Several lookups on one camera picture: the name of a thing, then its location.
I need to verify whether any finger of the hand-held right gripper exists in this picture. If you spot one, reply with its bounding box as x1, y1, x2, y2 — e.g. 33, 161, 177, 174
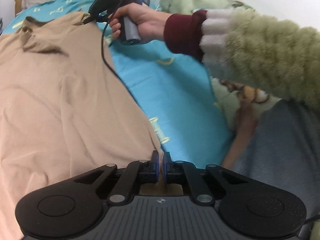
82, 12, 100, 25

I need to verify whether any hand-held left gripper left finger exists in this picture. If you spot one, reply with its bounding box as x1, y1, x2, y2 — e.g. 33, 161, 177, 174
67, 150, 160, 204

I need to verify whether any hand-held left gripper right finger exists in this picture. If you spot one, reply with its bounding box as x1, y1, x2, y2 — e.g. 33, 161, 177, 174
164, 151, 250, 205

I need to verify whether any tan T-shirt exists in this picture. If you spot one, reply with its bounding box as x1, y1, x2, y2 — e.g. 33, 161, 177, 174
0, 12, 165, 240

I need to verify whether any person's right forearm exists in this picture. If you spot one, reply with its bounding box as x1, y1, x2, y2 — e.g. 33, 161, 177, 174
164, 6, 320, 110

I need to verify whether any green fleece printed blanket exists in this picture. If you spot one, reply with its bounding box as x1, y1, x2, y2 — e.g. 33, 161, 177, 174
159, 0, 280, 130

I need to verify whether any teal printed bed sheet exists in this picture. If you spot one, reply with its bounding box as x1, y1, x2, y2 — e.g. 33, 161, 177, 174
0, 0, 235, 170

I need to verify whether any person's grey pants leg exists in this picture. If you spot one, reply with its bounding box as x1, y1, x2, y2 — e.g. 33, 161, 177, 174
232, 99, 320, 240

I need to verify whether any black cable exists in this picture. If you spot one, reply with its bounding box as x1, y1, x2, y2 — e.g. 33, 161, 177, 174
100, 0, 137, 100

